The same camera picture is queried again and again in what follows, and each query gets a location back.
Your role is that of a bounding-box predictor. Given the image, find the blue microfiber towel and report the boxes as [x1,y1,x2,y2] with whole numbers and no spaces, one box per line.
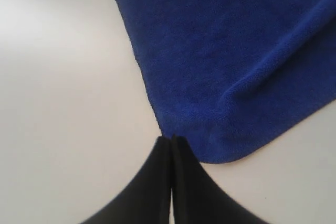
[116,0,335,163]

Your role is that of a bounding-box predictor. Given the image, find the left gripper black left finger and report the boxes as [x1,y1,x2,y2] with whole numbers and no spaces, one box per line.
[84,137,171,224]

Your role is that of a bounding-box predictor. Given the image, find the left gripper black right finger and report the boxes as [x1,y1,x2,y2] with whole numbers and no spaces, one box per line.
[171,136,261,224]

